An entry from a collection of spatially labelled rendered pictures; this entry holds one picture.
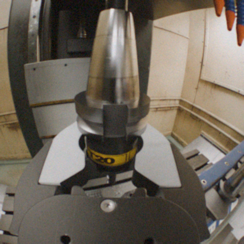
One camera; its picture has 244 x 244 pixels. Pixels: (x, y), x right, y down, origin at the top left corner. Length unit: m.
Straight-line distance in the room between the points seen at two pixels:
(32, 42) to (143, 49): 0.49
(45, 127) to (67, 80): 0.24
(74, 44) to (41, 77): 0.19
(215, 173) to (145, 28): 0.63
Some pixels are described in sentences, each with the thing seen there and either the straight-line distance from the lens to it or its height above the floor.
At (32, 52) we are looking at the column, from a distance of 0.56.
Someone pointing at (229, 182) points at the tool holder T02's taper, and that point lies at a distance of 0.28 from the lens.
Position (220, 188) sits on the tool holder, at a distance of 0.29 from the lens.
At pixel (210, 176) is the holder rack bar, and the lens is 0.29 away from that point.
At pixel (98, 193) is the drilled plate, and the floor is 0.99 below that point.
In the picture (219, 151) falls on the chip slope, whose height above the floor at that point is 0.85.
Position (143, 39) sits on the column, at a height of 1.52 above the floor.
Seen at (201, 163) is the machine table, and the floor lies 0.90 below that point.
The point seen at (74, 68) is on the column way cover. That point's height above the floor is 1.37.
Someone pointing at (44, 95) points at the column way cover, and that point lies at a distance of 0.55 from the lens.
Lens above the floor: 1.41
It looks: 28 degrees down
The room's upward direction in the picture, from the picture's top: 4 degrees clockwise
